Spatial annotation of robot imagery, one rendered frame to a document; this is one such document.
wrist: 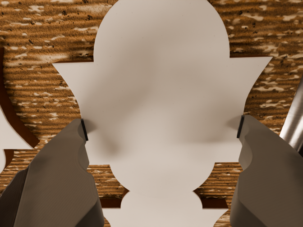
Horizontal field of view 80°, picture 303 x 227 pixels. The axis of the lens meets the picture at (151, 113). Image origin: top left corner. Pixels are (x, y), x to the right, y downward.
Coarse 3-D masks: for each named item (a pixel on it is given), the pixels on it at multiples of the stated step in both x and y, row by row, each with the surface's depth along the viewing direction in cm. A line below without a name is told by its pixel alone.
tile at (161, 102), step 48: (144, 0) 9; (192, 0) 9; (96, 48) 10; (144, 48) 10; (192, 48) 10; (96, 96) 11; (144, 96) 11; (192, 96) 11; (240, 96) 11; (96, 144) 13; (144, 144) 13; (192, 144) 13; (240, 144) 13; (144, 192) 15
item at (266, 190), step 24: (240, 120) 11; (264, 144) 9; (288, 144) 9; (264, 168) 7; (288, 168) 7; (240, 192) 6; (264, 192) 6; (288, 192) 6; (240, 216) 6; (264, 216) 6; (288, 216) 6
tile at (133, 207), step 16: (128, 192) 16; (192, 192) 16; (112, 208) 18; (128, 208) 17; (144, 208) 17; (160, 208) 17; (176, 208) 17; (192, 208) 17; (208, 208) 17; (224, 208) 17; (112, 224) 19; (128, 224) 19; (144, 224) 19; (160, 224) 18; (176, 224) 18; (192, 224) 18; (208, 224) 18
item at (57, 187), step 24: (48, 144) 9; (72, 144) 9; (48, 168) 8; (72, 168) 8; (24, 192) 7; (48, 192) 7; (72, 192) 7; (96, 192) 7; (24, 216) 6; (48, 216) 6; (72, 216) 6; (96, 216) 6
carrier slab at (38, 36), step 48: (0, 0) 10; (48, 0) 10; (96, 0) 10; (240, 0) 10; (288, 0) 10; (48, 48) 12; (240, 48) 11; (288, 48) 11; (48, 96) 13; (288, 96) 13; (0, 192) 18
